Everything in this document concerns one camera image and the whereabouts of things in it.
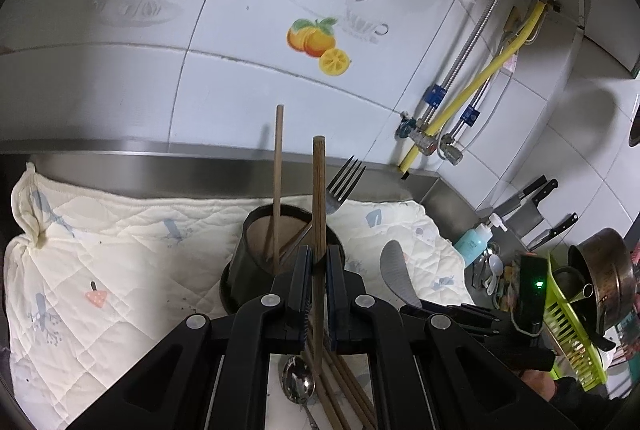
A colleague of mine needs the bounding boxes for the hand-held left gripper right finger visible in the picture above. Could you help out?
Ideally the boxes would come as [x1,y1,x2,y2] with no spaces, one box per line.
[325,246,566,430]

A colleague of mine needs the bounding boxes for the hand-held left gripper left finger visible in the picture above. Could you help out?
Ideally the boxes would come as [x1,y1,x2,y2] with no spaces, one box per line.
[65,246,313,430]

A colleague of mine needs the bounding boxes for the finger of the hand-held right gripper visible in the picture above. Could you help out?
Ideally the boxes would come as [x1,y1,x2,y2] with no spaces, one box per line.
[400,306,502,337]
[424,301,502,323]

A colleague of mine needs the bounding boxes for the black utensil holder cup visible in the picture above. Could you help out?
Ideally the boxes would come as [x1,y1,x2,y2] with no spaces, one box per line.
[220,205,346,317]

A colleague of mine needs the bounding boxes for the white rice paddle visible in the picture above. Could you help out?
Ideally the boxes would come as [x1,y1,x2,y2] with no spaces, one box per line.
[379,242,424,311]

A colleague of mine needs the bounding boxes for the metal spoon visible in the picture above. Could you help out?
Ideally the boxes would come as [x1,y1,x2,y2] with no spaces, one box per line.
[281,355,321,430]

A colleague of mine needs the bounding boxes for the metal fork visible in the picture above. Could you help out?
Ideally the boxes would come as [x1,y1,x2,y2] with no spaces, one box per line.
[326,156,367,217]

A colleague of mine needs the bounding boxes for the person's right hand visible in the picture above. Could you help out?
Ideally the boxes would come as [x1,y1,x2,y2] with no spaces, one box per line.
[520,367,558,404]

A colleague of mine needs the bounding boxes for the small dark saucepan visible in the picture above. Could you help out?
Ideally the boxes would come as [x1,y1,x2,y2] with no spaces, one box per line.
[551,266,619,353]

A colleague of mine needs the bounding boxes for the green plastic dish rack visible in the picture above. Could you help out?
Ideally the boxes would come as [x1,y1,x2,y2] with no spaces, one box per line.
[542,251,609,392]

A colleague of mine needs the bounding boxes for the white plastic scoop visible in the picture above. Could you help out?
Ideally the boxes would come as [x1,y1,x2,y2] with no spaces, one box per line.
[482,255,504,295]

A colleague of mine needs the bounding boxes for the blue soap pump bottle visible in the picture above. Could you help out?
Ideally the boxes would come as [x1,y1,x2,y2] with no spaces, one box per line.
[454,212,507,267]

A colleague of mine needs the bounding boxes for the large metal pot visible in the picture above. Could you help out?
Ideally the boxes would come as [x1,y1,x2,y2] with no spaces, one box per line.
[567,227,637,351]

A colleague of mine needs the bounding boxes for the metal pipe valve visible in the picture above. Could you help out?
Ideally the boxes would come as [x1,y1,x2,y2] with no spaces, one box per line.
[438,132,467,167]

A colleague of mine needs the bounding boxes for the cream quilted printed cloth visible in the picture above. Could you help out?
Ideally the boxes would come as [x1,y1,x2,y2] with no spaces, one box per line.
[4,162,476,430]

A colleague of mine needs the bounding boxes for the black handled kitchen knife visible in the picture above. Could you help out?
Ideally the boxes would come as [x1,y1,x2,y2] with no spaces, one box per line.
[527,211,580,252]

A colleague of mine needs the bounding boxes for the black handled cleaver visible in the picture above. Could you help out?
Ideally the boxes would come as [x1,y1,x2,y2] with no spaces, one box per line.
[480,177,549,219]
[505,180,560,237]

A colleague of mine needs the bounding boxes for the metal valve with red handle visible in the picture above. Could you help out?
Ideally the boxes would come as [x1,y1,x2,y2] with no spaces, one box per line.
[397,111,439,157]

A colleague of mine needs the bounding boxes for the braided metal hose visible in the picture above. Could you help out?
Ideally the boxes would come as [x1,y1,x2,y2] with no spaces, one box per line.
[442,34,521,147]
[415,0,526,131]

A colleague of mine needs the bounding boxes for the yellow gas hose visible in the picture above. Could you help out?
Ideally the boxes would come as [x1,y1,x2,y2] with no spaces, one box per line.
[397,0,551,174]

